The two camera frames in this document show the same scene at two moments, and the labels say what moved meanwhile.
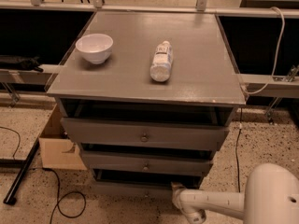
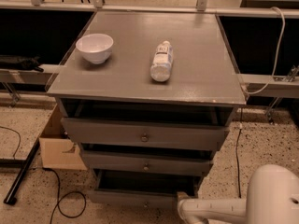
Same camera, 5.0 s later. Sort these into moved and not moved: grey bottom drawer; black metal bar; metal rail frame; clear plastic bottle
Moved: grey bottom drawer
Not moved: black metal bar; clear plastic bottle; metal rail frame
